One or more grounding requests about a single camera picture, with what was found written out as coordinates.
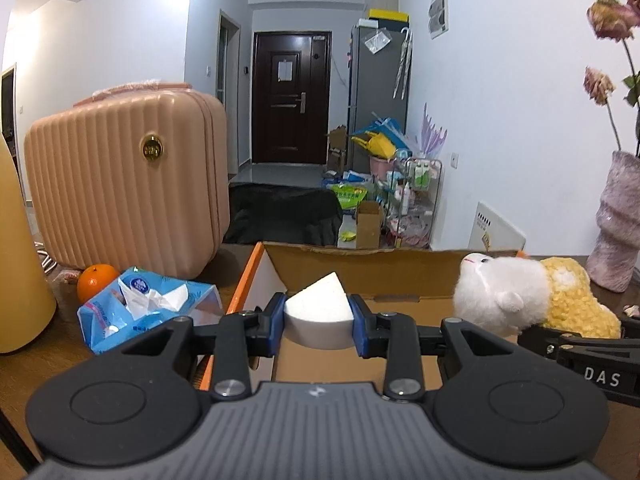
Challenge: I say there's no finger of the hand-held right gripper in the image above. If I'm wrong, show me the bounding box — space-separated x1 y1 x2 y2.
517 324 582 362

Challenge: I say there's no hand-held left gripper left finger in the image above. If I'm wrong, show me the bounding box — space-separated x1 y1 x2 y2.
95 292 288 403

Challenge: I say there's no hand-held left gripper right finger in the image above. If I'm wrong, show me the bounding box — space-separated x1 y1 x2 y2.
347 294 546 403

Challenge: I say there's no white foam sponge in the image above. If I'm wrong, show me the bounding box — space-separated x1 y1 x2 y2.
283 271 354 351

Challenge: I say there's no white and yellow plush toy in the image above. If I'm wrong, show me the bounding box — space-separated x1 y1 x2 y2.
452 252 622 339

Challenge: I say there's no cardboard box with orange rim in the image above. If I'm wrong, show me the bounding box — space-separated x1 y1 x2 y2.
192 241 531 396

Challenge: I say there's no small open cardboard box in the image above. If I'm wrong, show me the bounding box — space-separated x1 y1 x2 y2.
355 201 385 250

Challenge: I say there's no white flat panel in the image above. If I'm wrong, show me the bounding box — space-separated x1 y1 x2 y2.
470 201 527 252

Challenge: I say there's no green printed bag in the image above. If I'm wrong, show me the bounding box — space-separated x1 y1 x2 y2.
332 184 369 211

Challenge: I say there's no blue tissue pack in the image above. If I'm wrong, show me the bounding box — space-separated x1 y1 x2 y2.
76 266 224 356

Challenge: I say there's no pink textured vase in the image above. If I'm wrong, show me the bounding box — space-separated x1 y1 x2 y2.
585 150 640 293

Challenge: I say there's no pink bucket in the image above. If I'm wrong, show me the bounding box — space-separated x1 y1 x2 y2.
369 155 396 181

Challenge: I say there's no brown cardboard carton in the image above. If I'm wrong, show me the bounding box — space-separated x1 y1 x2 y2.
327 126 348 173

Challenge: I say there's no yellow and blue bag pile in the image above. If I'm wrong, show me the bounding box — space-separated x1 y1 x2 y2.
351 117 413 158

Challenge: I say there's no orange fruit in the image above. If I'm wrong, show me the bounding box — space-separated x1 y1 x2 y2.
76 263 121 305

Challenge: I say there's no dark brown entrance door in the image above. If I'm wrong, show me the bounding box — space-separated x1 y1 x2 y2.
251 31 332 165

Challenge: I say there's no pink ribbed suitcase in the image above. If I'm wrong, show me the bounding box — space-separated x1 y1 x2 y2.
24 81 232 281

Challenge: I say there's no brown packet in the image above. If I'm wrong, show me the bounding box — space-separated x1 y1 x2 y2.
50 269 83 318

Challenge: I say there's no grey interior door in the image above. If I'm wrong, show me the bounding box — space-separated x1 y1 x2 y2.
217 10 242 178

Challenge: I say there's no grey refrigerator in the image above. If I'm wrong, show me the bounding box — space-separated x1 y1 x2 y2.
348 24 412 173

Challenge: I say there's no white folded umbrella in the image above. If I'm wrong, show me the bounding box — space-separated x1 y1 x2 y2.
393 28 414 101

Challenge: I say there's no yellow thermos jug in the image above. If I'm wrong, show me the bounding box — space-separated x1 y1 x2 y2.
0 135 57 356

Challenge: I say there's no clear plastic bag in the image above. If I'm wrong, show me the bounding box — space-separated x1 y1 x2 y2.
364 28 392 54

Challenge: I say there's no yellow and black box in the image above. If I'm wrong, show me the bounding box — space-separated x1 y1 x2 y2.
368 8 410 23

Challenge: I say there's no dried pink rose bouquet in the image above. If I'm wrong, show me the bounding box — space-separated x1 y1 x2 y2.
582 0 640 158

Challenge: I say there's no wire storage rack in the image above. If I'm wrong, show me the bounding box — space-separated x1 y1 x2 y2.
382 156 443 250

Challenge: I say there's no purple wall decoration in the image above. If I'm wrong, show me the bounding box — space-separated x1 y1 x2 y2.
420 102 448 158

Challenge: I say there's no white cable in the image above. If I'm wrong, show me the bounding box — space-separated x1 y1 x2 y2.
34 240 58 277

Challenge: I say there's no white wall electrical panel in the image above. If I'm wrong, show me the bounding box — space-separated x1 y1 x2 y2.
428 0 449 40

